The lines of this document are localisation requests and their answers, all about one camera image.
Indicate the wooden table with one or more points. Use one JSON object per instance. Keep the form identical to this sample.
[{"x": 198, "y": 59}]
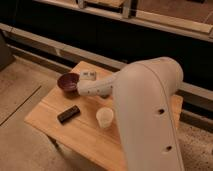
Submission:
[{"x": 81, "y": 132}]

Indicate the white plastic cup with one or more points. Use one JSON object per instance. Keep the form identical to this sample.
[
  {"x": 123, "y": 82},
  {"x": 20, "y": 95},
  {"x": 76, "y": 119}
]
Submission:
[{"x": 104, "y": 117}]

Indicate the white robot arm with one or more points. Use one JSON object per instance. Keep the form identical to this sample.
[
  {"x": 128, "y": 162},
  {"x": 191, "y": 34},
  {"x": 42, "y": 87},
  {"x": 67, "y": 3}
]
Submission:
[{"x": 142, "y": 93}]

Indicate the black rectangular remote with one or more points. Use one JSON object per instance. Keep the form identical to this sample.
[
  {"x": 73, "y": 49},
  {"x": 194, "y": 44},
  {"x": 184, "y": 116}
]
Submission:
[{"x": 67, "y": 114}]

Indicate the dark red ceramic bowl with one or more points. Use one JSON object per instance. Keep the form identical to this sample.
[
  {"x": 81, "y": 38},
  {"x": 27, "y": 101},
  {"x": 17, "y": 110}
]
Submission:
[{"x": 68, "y": 82}]

